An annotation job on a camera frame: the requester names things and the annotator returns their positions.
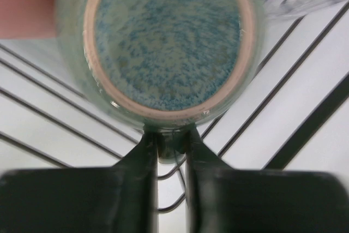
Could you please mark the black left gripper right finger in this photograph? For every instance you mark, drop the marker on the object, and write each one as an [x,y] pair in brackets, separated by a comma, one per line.
[223,199]

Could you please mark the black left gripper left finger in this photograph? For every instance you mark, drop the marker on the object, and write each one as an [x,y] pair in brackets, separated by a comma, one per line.
[118,198]

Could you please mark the green speckled ceramic mug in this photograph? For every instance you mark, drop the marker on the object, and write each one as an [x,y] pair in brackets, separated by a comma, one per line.
[161,65]

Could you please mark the pink ceramic mug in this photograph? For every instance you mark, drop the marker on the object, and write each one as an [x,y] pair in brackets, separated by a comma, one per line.
[27,19]

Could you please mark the black wire dish rack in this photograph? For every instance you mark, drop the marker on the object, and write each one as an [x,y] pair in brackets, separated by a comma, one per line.
[46,121]

